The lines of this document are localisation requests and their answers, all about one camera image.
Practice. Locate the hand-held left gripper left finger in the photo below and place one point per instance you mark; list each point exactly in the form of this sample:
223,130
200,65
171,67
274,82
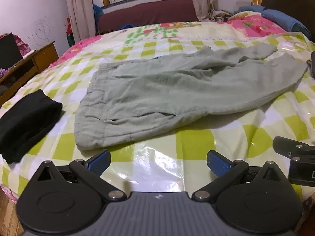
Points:
99,161

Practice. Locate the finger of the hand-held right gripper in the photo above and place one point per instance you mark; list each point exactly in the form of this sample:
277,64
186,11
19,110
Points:
286,146
312,62

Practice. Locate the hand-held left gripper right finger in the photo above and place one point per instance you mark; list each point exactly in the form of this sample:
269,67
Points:
217,163

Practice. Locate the grey-green pants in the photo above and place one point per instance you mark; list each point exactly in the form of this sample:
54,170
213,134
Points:
172,91

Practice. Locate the checked printed bed sheet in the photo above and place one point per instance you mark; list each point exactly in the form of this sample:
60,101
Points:
221,150

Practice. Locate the blue folded blanket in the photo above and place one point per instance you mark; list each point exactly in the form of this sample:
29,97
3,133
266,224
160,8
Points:
283,17

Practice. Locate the black folded cloth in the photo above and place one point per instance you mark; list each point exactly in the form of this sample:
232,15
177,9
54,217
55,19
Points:
27,125

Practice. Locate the wooden bedside desk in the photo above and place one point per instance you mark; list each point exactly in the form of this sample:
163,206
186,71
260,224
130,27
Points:
37,57

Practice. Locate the red and green bag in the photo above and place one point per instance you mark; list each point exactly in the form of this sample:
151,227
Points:
69,29

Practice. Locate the pink crumpled cloth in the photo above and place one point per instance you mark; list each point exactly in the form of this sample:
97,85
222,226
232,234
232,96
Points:
21,44

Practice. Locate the black box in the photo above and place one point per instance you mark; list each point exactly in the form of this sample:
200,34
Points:
9,49

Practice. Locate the blue cloth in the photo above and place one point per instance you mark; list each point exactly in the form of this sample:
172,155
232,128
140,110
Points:
97,11

